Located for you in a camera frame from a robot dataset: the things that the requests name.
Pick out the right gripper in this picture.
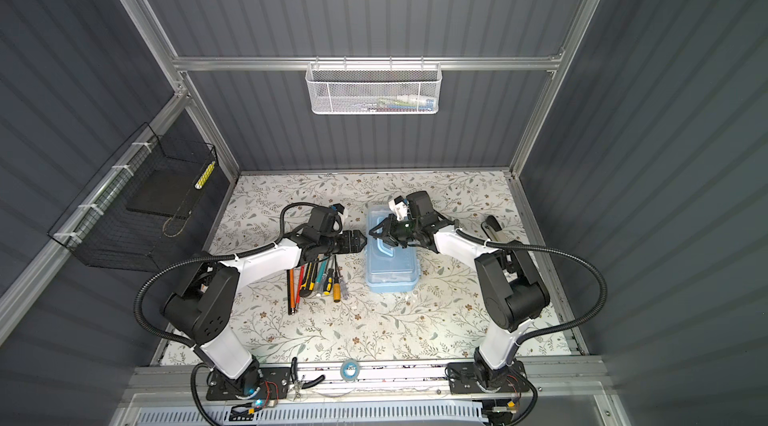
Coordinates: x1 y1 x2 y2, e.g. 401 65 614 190
369 216 421 249

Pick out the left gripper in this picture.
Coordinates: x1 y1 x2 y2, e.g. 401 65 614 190
320 229 371 257

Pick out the blue plastic tool box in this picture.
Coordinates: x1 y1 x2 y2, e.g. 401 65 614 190
365 204 421 294

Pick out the yellow black utility knife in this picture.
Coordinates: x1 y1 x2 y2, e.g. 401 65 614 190
299 261 319 298

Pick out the red handled hex key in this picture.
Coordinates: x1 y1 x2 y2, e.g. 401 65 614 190
294 265 305 312

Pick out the orange handled hex key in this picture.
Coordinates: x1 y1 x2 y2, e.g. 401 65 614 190
286 268 295 315

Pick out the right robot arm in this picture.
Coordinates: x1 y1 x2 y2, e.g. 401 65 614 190
368 191 550 391

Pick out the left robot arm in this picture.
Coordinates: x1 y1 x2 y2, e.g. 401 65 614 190
162 202 367 398

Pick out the teal pen tool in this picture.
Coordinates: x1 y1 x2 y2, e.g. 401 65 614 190
313 258 329 296

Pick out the black stapler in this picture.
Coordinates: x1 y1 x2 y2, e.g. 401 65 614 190
481 215 508 243

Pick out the blue tape roll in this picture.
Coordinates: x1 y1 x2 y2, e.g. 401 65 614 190
340 359 360 382

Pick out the yellow marker in basket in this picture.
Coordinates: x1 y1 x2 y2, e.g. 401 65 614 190
194 160 217 190

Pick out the yellow handled screwdriver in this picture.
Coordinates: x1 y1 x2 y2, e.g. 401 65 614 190
331 256 342 303

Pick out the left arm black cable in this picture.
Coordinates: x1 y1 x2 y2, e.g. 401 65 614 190
133 201 337 346

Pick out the white wire mesh basket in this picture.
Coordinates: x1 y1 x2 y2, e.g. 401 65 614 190
305 64 443 115

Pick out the black wire basket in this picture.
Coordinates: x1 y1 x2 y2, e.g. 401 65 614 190
48 128 219 272

